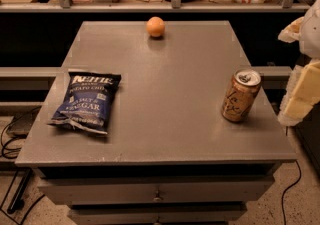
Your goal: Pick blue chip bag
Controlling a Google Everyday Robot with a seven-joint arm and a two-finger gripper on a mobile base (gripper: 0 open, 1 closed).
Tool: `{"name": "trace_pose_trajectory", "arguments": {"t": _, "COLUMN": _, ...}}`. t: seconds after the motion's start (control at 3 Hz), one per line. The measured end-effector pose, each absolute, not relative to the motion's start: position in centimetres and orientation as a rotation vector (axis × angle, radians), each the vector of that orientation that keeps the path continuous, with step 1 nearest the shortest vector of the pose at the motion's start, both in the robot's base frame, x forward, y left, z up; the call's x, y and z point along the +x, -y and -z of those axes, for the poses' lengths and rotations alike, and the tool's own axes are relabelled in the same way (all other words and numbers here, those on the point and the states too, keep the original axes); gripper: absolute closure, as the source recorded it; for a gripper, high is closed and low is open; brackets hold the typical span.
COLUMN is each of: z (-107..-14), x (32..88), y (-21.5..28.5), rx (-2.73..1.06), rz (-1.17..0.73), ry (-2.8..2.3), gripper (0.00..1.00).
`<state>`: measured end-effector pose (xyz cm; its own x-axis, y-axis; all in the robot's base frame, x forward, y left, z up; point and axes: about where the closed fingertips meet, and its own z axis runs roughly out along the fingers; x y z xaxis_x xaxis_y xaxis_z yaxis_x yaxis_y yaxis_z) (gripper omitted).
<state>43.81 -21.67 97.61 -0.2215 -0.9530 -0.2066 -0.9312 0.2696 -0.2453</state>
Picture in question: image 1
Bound black power box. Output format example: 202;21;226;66
6;113;36;137

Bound black cables left floor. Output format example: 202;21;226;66
0;106;46;225

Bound gold drink can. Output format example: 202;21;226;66
221;69;261;123

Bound orange fruit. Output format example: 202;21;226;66
146;17;165;37

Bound blue kettle chip bag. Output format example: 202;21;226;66
49;71;122;135

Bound upper drawer knob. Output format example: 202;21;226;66
153;195;163;203

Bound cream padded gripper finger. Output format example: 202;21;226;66
278;60;320;126
278;17;304;43

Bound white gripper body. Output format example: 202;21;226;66
299;0;320;59

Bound black cable right floor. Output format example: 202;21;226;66
280;160;302;225

